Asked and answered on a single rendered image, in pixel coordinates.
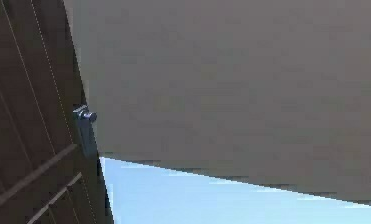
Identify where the dark brown room door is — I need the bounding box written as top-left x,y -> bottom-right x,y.
0,0 -> 115,224

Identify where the dark metal door handle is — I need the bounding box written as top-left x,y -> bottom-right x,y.
72,104 -> 100,159

